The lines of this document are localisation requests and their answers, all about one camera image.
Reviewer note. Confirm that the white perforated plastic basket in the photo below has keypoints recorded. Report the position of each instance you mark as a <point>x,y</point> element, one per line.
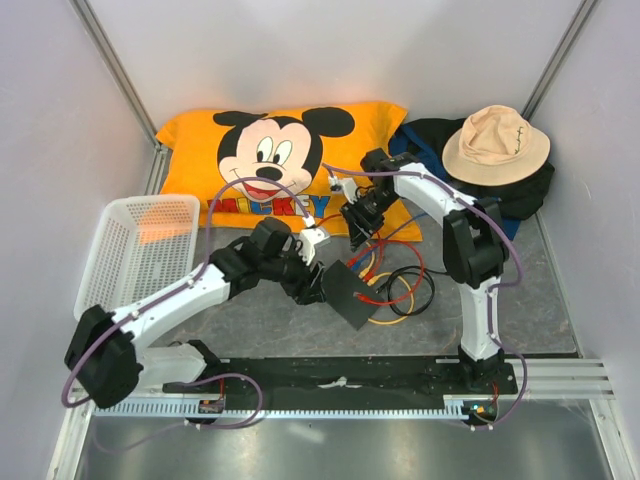
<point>142,244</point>

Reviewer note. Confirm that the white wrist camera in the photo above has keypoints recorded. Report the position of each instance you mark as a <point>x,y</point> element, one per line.
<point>345,186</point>
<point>311,239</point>

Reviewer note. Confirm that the black and blue bag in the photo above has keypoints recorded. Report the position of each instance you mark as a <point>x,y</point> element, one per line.
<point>426,138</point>

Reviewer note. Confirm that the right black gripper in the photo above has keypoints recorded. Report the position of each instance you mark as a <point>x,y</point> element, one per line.
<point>360,226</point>

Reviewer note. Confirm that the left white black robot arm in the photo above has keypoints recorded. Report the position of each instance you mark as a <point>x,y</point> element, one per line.
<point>105,353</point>

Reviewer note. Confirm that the beige bucket hat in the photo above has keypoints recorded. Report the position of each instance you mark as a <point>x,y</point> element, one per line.
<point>495,146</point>

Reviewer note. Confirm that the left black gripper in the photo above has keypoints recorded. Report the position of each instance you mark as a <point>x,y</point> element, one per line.
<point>307,287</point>

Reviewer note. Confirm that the aluminium rail frame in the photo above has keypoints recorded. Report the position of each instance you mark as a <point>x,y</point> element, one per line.
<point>563,423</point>

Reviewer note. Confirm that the grey slotted cable duct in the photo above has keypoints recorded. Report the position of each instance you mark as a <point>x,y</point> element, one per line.
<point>207,407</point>

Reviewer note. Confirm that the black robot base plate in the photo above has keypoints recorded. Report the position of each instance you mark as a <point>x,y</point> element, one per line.
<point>430,375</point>

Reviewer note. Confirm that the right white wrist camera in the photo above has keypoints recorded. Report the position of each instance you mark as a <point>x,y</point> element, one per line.
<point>345,186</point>

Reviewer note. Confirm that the orange Mickey Mouse pillow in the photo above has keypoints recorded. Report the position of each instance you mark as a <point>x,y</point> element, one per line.
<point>244,166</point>

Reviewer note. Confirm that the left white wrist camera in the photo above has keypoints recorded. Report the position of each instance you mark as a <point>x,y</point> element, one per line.
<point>311,239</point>

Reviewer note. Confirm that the black TP-Link network switch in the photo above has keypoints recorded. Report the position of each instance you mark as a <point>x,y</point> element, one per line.
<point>348,295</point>

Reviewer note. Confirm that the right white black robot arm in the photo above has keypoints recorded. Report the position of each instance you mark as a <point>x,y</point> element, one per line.
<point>474,246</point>

